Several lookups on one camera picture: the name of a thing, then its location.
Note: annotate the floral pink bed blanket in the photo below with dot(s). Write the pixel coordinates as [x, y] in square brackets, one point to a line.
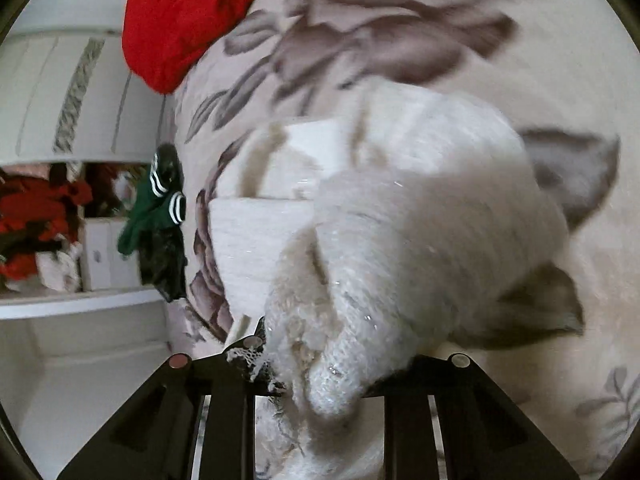
[568, 65]

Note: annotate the red quilt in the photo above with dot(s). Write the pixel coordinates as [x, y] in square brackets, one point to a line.
[163, 39]

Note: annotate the black garment on bed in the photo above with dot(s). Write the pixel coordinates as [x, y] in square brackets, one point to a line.
[162, 262]

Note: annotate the green striped-cuff garment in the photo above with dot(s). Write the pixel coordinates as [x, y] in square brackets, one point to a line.
[160, 203]

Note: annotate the white drawer unit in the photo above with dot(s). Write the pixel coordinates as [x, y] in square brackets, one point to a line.
[102, 265]

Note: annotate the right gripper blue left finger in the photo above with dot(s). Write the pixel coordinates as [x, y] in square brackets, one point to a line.
[228, 448]

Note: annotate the red hanging clothes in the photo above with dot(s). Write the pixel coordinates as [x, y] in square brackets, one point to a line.
[38, 215]

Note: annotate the white fuzzy knit jacket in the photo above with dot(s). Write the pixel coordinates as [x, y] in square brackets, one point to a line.
[362, 239]

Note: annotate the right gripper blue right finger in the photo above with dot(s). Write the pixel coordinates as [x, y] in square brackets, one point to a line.
[409, 441]

